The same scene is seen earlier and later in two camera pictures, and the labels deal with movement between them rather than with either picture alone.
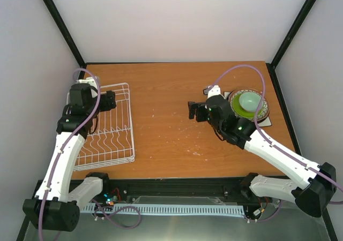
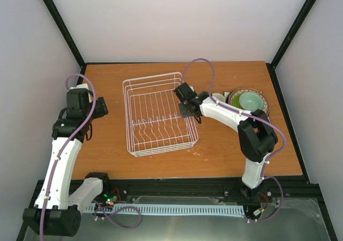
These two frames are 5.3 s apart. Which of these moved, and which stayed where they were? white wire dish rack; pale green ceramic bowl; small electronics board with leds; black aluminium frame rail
Moved: white wire dish rack
Stayed: pale green ceramic bowl; small electronics board with leds; black aluminium frame rail
